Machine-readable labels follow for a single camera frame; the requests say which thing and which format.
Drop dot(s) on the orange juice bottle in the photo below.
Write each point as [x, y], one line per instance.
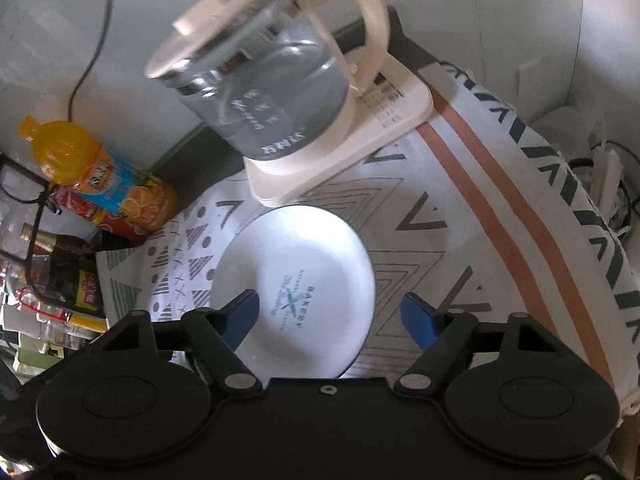
[100, 180]

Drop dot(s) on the patterned fringed cloth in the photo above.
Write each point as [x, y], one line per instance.
[450, 200]

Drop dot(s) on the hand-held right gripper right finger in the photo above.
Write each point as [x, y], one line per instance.
[420, 317]

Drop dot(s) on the cream kettle base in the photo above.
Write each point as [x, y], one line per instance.
[360, 135]

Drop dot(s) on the white plate with blue print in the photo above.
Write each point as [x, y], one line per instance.
[300, 250]

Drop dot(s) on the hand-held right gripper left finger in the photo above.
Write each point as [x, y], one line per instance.
[242, 317]

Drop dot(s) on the group of condiment bottles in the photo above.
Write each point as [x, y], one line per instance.
[60, 280]

